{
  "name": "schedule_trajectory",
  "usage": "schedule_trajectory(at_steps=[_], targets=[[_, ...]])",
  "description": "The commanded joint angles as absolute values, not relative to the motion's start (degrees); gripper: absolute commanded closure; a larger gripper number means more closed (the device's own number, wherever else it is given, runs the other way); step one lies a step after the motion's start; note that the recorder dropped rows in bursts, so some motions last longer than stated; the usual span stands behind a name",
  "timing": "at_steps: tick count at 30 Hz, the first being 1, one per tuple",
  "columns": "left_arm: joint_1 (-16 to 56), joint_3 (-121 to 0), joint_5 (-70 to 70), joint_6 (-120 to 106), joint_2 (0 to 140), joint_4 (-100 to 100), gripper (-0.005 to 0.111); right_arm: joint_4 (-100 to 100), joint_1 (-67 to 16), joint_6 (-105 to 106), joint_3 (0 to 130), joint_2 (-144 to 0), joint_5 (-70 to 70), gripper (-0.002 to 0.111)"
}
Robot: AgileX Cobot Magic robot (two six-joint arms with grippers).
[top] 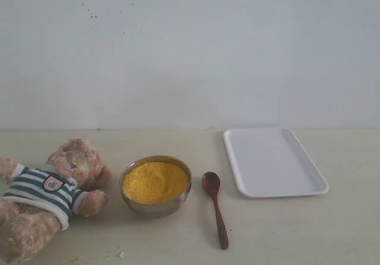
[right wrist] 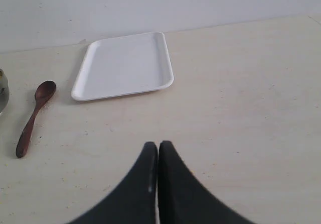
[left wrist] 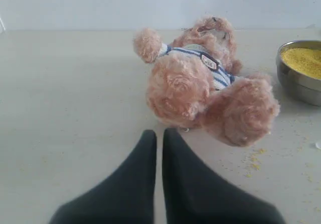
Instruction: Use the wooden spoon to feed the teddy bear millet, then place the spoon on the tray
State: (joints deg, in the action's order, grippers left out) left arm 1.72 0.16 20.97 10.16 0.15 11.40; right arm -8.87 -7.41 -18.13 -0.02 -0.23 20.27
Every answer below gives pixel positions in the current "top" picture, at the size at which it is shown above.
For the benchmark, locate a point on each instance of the dark wooden spoon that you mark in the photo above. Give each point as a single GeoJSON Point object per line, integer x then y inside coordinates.
{"type": "Point", "coordinates": [211, 183]}

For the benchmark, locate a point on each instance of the brown teddy bear striped sweater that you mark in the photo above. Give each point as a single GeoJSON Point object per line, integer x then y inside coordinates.
{"type": "Point", "coordinates": [39, 202]}

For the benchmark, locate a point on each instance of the yellow millet grain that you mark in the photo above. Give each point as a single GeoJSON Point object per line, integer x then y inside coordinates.
{"type": "Point", "coordinates": [155, 183]}

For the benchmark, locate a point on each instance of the steel bowl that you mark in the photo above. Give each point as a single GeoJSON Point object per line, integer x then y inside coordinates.
{"type": "Point", "coordinates": [162, 209]}

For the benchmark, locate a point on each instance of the white plastic tray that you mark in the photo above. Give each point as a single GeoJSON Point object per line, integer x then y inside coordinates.
{"type": "Point", "coordinates": [272, 163]}

